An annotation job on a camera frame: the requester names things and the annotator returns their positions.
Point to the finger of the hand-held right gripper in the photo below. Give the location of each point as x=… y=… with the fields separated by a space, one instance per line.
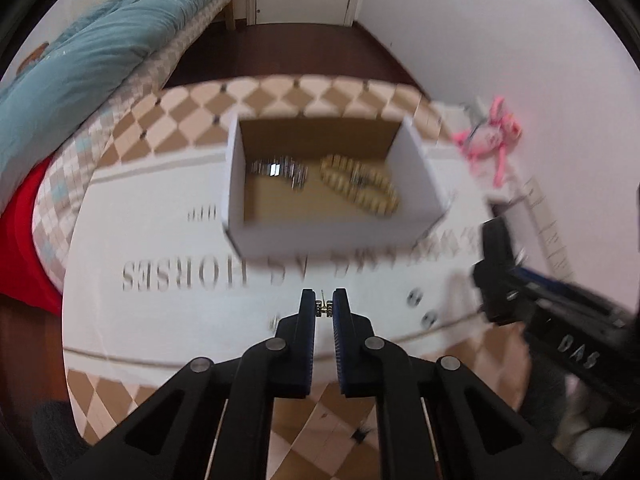
x=497 y=240
x=500 y=295

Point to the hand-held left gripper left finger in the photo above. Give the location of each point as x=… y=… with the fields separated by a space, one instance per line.
x=306 y=340

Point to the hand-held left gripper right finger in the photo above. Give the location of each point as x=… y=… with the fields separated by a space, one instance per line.
x=342 y=340

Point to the small gold earring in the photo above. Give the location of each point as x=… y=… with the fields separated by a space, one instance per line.
x=325 y=308

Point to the white cardboard box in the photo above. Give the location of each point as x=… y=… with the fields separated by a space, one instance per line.
x=325 y=237

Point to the pink plush toy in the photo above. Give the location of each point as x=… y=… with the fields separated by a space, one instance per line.
x=492 y=135

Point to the checkered printed tablecloth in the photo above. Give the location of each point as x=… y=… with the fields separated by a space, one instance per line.
x=175 y=320

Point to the grey cloth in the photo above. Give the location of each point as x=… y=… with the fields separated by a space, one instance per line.
x=55 y=437

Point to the red cloth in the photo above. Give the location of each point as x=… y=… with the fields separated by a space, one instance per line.
x=25 y=250

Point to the teal blanket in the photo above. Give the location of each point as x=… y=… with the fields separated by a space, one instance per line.
x=75 y=75

